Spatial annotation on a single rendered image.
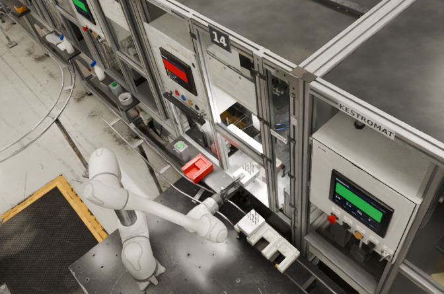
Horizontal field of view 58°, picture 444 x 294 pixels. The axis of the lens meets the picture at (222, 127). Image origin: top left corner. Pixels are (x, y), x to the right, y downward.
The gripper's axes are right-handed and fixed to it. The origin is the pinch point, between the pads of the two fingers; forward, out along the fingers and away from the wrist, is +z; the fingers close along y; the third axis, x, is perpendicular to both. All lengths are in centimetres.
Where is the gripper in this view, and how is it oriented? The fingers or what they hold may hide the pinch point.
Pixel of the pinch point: (240, 179)
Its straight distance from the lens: 232.0
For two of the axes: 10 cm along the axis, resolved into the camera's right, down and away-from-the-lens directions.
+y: -1.6, -6.4, -7.5
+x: -6.6, -5.0, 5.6
